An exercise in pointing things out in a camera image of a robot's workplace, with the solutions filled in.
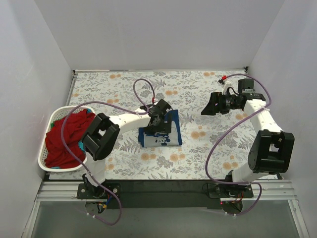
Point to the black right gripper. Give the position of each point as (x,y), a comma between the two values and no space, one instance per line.
(218,103)

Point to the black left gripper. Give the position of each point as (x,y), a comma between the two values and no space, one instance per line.
(158,126)

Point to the dark blue t shirt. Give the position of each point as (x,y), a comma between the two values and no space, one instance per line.
(160,138)

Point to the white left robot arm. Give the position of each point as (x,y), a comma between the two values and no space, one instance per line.
(99,141)

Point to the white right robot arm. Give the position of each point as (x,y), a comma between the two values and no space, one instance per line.
(271,150)

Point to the floral patterned table cloth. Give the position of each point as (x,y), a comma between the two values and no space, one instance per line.
(212,145)

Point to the teal t shirt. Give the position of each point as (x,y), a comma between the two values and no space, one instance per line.
(58,156)

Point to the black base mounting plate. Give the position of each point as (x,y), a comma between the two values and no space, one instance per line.
(175,193)

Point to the white plastic laundry basket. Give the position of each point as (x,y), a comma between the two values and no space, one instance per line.
(57,115)

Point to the red t shirt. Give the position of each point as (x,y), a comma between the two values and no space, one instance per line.
(81,120)

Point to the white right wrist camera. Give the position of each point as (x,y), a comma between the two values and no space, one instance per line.
(225,83)

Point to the aluminium frame rail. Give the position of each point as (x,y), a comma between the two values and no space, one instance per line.
(67,190)

